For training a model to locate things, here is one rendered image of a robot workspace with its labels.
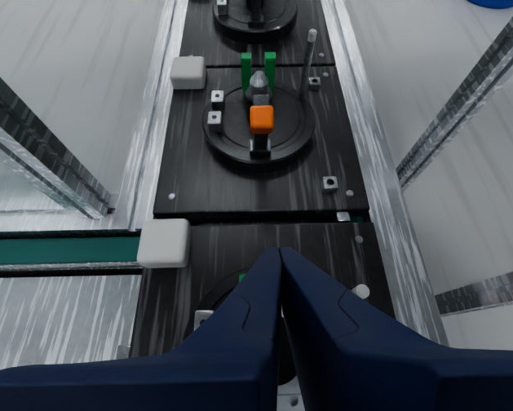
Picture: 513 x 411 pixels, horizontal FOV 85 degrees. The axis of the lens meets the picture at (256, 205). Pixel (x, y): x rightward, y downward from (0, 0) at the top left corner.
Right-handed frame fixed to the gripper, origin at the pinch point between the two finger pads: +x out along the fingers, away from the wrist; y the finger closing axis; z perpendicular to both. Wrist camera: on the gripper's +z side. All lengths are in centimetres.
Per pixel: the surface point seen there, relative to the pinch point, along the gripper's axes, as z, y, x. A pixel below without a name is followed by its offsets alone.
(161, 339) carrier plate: -14.2, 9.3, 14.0
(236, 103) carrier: 5.3, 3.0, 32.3
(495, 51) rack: 8.9, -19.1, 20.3
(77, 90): 9, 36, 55
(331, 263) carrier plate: -9.9, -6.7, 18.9
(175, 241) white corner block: -7.0, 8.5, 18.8
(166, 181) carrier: -3.0, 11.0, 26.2
